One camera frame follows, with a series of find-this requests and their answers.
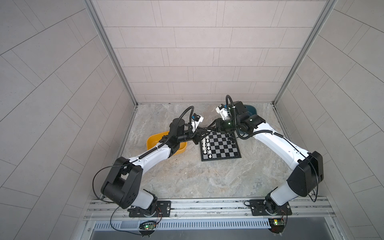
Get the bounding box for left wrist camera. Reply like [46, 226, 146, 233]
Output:
[191, 113, 204, 133]

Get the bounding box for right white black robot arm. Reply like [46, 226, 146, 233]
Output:
[214, 101, 324, 215]

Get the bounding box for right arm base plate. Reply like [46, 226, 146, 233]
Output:
[244, 199, 293, 216]

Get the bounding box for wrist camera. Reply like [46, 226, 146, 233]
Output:
[191, 113, 204, 133]
[215, 104, 233, 121]

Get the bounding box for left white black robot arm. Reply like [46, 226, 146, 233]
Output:
[101, 106, 209, 216]

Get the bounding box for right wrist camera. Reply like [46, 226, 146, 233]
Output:
[215, 104, 233, 121]

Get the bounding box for ventilation grille strip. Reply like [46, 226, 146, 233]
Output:
[94, 219, 271, 231]

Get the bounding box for black white chessboard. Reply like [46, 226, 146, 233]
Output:
[200, 132, 242, 162]

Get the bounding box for aluminium mounting rail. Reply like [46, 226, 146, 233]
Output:
[83, 196, 335, 221]

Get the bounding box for yellow plastic tray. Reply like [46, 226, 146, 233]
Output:
[147, 131, 188, 155]

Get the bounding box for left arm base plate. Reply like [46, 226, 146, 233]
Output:
[127, 201, 172, 218]

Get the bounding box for teal plastic bin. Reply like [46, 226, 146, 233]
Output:
[244, 105, 258, 116]

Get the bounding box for right circuit board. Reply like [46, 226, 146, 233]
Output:
[268, 219, 286, 234]

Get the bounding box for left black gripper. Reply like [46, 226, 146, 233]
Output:
[175, 128, 209, 147]

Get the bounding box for left black cable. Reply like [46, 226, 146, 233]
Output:
[91, 163, 145, 236]

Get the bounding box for left green circuit board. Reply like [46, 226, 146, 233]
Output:
[139, 221, 157, 231]

